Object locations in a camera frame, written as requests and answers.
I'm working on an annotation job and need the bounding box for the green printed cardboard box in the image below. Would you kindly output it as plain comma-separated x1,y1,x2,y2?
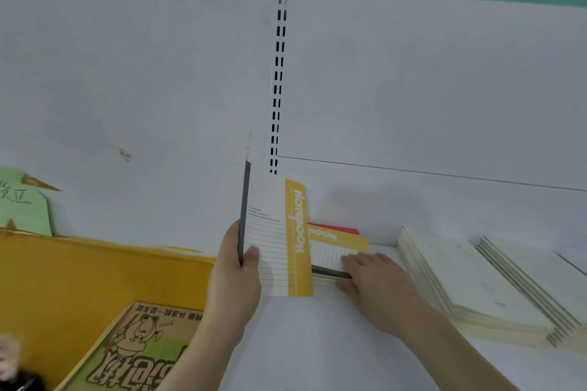
53,301,205,391

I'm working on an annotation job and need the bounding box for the white slotted shelf upright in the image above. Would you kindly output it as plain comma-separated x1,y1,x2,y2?
268,0,289,175

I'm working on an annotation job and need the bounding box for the white metal shelf board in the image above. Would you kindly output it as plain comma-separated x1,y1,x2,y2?
213,244,587,391

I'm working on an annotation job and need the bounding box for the person's right forearm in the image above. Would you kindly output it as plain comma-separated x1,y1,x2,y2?
394,303,519,391

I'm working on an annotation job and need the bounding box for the plain cream notebook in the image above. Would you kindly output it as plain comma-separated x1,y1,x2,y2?
396,226,556,348

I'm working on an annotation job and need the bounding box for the person's left forearm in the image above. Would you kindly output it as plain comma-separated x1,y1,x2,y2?
155,312,248,391

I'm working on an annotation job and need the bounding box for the green paper sign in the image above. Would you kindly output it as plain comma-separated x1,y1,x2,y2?
0,166,61,238

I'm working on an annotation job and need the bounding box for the yellow plastic bin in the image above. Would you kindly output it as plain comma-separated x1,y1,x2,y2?
0,229,216,387

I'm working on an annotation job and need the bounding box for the white shelf back panel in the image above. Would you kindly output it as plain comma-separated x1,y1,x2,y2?
277,0,587,254

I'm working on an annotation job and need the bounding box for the yellow-striped white notebook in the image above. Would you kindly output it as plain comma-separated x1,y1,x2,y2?
237,159,315,299

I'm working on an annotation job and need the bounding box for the person's left hand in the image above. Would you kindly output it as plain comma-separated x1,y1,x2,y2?
206,220,262,337

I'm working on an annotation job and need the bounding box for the stack of cream notebooks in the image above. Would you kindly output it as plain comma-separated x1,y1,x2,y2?
476,235,587,354

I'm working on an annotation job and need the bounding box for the black basket of items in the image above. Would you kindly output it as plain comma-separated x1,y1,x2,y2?
0,333,24,380

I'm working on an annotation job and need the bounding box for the person's right hand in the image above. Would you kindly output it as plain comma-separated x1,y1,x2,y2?
336,252,428,337

